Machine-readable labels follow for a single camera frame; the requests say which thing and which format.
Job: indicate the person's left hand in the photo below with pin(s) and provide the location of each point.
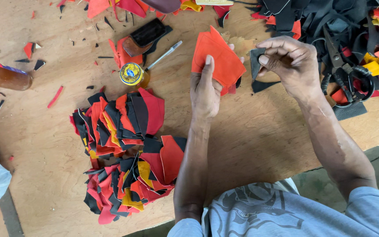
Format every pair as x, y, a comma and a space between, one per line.
204, 95

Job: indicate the person's right hand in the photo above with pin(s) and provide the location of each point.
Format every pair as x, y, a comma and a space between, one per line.
299, 65

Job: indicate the orange leather piece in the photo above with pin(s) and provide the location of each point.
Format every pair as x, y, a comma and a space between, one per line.
224, 59

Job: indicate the small black leather piece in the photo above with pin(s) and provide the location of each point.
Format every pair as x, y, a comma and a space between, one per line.
256, 61

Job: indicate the black leather scrap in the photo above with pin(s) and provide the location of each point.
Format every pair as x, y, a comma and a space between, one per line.
262, 86

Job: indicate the heap of black leather offcuts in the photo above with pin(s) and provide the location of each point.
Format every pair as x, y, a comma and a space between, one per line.
308, 16

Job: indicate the silver pen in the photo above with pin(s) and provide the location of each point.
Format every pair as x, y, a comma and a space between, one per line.
163, 56

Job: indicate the grey textured leather piece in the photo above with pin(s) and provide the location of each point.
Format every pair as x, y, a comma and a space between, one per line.
350, 112

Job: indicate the glue bottle with yellow cap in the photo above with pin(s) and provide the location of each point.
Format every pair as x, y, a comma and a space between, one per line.
132, 74

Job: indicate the yellow leather piece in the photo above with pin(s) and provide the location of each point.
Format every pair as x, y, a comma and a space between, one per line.
375, 68

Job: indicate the black and brown brush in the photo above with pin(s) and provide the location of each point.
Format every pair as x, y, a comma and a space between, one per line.
145, 34

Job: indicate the red leather piece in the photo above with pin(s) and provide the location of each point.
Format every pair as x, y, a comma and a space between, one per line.
127, 59

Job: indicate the pile of red black leather cutouts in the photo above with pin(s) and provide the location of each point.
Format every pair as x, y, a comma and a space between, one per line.
127, 148

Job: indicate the heap of red yellow leather offcuts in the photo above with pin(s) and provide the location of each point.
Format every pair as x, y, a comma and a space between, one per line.
133, 6

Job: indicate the grey printed shirt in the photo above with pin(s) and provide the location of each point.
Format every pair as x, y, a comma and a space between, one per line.
275, 214

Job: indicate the red leather strip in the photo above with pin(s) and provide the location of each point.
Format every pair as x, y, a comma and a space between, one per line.
55, 97

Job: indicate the small black triangular scrap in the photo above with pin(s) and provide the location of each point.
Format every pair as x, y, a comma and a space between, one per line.
39, 64

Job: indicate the small red triangular scrap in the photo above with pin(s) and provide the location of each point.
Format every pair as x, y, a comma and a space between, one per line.
28, 50

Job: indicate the brown glass bottle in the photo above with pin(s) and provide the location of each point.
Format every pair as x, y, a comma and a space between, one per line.
3, 75

